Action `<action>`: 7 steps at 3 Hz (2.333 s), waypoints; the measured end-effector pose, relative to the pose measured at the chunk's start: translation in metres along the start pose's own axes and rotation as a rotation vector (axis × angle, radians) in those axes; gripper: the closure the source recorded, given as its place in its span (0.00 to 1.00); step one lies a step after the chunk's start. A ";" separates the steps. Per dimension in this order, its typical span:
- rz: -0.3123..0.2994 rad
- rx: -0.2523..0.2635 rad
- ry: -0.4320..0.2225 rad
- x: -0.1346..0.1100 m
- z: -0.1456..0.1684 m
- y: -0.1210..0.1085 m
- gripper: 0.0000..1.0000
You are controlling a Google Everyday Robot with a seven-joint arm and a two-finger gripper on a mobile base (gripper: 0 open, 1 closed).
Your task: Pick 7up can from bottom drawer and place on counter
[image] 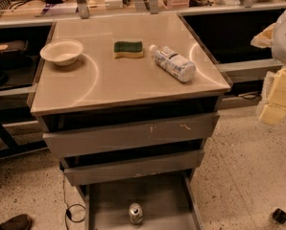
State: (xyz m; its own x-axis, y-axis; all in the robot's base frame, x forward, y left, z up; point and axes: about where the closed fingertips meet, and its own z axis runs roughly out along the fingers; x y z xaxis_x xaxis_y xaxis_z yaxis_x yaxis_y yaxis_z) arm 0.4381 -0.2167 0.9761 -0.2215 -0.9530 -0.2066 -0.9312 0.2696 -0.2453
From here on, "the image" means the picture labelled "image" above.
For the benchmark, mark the green and yellow sponge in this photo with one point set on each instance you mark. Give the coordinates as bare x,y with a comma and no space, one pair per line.
128,49

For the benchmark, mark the grey drawer cabinet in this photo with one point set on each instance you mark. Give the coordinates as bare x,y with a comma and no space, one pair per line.
100,90

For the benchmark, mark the grey top drawer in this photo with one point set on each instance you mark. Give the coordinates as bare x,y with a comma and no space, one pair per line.
130,135

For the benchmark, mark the silver 7up soda can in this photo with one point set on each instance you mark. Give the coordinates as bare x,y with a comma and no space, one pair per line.
135,213

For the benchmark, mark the white paper bowl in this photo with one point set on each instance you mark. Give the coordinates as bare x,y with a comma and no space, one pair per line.
62,52

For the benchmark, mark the dark shoe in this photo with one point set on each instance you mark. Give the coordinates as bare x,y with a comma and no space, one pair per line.
20,222

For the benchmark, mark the grey open bottom drawer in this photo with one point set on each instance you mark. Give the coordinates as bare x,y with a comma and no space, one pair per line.
166,200

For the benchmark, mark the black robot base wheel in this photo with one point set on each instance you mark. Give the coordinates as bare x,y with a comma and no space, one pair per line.
279,216

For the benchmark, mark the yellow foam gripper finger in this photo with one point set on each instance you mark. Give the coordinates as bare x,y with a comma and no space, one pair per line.
272,108
264,39

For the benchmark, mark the grey middle drawer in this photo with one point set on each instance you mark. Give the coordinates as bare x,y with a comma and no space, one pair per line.
135,168

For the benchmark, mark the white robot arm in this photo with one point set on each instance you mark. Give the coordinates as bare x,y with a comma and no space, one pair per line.
279,39

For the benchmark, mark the clear plastic water bottle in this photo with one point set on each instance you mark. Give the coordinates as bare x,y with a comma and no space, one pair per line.
174,63

